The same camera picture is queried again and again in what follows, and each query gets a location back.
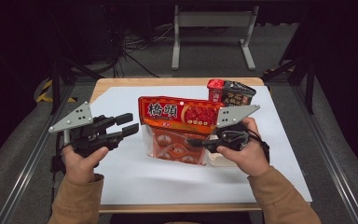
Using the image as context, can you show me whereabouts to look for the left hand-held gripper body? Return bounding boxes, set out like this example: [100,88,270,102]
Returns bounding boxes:
[48,101,122,158]

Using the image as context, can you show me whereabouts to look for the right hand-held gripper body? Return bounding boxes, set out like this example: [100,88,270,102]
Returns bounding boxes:
[200,104,261,153]

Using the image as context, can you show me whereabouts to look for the large red black soup packet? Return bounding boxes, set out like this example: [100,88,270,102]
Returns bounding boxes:
[206,78,257,108]

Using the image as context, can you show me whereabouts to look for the orange seasoning packet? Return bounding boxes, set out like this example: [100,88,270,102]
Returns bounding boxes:
[137,95,227,166]

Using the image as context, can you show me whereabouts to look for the person's left hand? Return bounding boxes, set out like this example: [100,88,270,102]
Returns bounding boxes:
[61,146,110,185]

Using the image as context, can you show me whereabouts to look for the person's right hand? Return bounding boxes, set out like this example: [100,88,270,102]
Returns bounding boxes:
[215,116,271,177]

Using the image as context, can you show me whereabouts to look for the yellow black floor tape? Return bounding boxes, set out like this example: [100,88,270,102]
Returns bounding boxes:
[35,78,78,104]

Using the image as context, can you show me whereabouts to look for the black tripod stand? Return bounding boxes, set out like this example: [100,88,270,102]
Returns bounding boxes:
[48,55,103,116]
[262,55,316,115]

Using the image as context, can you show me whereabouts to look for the white table mat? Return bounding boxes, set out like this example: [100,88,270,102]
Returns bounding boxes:
[89,85,313,206]

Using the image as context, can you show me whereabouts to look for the wooden table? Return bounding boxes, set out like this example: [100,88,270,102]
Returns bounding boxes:
[89,77,313,214]

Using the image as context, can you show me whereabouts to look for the grey metal stand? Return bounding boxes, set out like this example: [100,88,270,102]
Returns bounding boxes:
[171,4,260,72]

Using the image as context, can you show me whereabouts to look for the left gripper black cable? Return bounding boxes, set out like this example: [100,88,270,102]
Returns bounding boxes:
[49,132,67,175]

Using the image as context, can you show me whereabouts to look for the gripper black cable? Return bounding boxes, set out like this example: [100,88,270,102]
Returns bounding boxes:
[248,127,271,164]
[49,132,67,175]

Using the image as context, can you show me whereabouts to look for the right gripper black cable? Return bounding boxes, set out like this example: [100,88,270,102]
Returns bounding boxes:
[248,127,271,164]

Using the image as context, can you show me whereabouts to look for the aluminium rail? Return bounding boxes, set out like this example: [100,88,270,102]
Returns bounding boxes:
[0,85,76,224]
[292,83,358,224]

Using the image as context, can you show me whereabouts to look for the black floor cables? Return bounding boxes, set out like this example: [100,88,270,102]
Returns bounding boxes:
[105,24,175,78]

